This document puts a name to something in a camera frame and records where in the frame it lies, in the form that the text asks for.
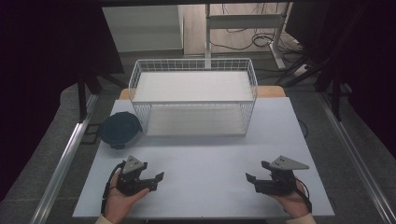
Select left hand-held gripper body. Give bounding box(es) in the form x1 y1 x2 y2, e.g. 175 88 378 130
115 154 157 198

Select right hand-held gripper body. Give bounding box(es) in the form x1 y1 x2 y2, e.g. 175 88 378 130
254 155 310 197

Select person's left hand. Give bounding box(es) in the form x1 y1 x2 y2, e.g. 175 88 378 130
103 169 151 224

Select person's right hand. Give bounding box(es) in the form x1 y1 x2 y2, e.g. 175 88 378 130
268 180 312 220

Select wooden table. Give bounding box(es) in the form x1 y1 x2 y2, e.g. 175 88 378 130
119 85 287 101

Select black metal stand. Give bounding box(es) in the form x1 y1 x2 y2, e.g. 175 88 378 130
75 70 129 123
279 3 354 123

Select white power strip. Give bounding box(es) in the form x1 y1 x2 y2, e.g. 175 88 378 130
291 63 313 77

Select dark curtain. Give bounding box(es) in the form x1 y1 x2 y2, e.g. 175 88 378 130
284 0 396 160
0 0 126 203

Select white cabinet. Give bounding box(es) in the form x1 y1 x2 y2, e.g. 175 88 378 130
101 4 185 54

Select left hand-held gripper black cable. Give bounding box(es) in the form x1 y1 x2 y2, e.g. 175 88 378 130
100 161 127 217

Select hand-held gripper black cable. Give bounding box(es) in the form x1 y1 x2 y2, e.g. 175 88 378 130
293 176 314 215
100 161 127 217

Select right hand-held gripper black cable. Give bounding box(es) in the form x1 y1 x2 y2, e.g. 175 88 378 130
293 176 314 215

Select thin black cable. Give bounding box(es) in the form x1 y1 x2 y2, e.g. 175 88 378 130
296 118 310 140

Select black floor bracket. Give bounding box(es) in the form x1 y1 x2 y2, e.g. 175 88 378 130
79 122 103 147

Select silver metal rail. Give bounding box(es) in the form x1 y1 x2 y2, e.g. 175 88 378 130
317 91 396 224
29 92 101 224

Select white wire basket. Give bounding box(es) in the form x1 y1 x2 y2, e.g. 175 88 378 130
127 57 259 138

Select black floor cables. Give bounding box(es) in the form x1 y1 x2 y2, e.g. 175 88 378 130
207 3 310 64

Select white metal desk frame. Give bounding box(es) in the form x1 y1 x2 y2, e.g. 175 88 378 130
204 2 294 70

